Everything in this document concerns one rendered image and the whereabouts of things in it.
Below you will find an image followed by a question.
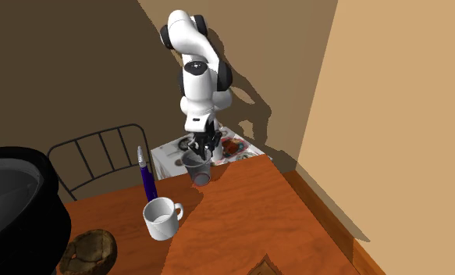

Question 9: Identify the black metal chair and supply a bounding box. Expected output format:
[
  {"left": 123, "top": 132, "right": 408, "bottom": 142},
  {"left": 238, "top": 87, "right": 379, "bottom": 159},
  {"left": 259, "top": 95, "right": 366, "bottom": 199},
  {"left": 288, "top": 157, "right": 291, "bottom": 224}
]
[{"left": 46, "top": 123, "right": 157, "bottom": 202}]

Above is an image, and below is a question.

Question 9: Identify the grey cup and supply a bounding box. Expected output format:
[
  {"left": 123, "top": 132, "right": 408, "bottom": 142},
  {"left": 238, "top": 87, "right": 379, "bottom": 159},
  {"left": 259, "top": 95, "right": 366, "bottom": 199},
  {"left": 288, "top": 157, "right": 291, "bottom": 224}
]
[{"left": 181, "top": 149, "right": 212, "bottom": 188}]

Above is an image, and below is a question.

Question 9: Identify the brown patterned flat object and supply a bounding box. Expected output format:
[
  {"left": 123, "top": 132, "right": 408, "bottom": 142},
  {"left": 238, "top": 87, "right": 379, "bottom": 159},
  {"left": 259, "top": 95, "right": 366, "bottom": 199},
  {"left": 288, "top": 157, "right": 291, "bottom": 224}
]
[{"left": 247, "top": 253, "right": 286, "bottom": 275}]

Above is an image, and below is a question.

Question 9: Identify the blue pen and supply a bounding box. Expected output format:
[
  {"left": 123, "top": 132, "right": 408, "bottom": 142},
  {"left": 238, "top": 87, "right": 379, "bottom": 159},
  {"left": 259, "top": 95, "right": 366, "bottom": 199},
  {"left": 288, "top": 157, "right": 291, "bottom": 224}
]
[{"left": 137, "top": 145, "right": 159, "bottom": 203}]

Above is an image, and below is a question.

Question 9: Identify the large black pot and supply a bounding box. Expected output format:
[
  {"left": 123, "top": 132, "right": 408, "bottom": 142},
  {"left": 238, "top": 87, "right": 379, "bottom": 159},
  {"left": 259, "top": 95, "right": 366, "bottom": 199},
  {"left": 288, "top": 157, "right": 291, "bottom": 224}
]
[{"left": 0, "top": 146, "right": 73, "bottom": 275}]

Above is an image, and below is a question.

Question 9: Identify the wooden table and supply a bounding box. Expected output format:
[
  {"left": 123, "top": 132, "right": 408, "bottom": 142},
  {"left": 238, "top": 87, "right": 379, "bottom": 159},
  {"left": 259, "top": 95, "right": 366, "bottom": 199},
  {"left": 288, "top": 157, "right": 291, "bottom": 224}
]
[{"left": 57, "top": 153, "right": 362, "bottom": 275}]

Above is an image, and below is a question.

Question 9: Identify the white mug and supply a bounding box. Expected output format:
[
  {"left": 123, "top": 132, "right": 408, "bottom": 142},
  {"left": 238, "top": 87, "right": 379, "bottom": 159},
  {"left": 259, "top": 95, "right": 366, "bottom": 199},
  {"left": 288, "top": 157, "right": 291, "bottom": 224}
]
[{"left": 142, "top": 196, "right": 185, "bottom": 242}]

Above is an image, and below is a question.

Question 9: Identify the patterned robot stand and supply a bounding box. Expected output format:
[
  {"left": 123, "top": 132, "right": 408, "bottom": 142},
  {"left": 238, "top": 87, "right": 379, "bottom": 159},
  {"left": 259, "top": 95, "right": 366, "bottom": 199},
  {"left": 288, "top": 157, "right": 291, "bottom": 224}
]
[{"left": 151, "top": 127, "right": 272, "bottom": 180}]

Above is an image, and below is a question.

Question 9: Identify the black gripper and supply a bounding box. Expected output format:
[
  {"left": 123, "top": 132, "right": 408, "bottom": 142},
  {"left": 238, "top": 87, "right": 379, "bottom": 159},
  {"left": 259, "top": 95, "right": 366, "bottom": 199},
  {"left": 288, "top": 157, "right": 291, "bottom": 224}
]
[{"left": 187, "top": 129, "right": 223, "bottom": 159}]

